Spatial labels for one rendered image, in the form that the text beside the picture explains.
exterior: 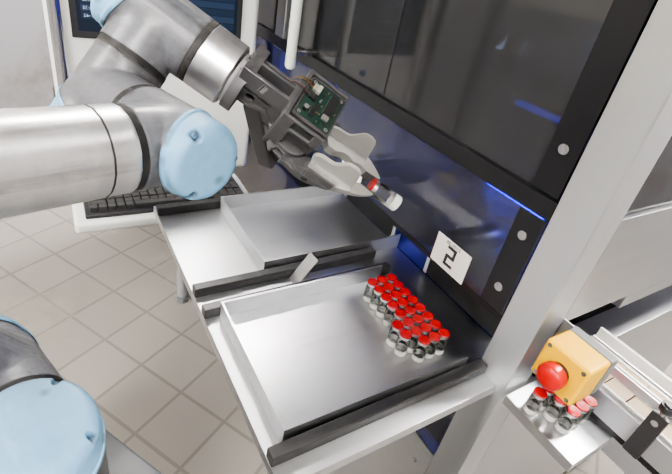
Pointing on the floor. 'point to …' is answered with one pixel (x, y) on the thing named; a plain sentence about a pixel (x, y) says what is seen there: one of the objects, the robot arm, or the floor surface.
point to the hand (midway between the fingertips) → (364, 183)
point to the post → (574, 235)
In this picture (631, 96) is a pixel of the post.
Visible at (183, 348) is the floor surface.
